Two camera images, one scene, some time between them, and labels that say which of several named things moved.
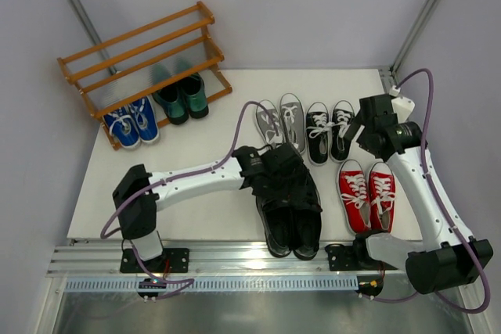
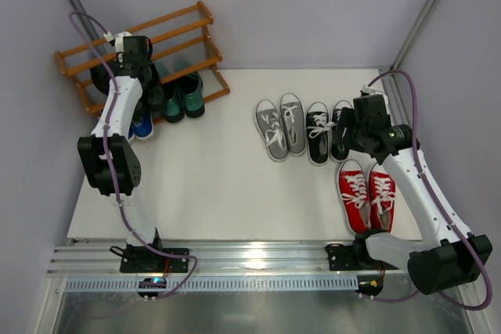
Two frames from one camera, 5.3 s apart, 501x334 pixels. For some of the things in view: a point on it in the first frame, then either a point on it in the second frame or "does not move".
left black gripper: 297,188 to 150,86
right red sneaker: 382,197 does not move
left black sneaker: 317,133 does not move
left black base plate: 170,260 does not move
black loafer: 306,233 to 153,95
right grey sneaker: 293,123 does not move
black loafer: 276,217 to 101,78
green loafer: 171,101 does not move
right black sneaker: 342,114 does not move
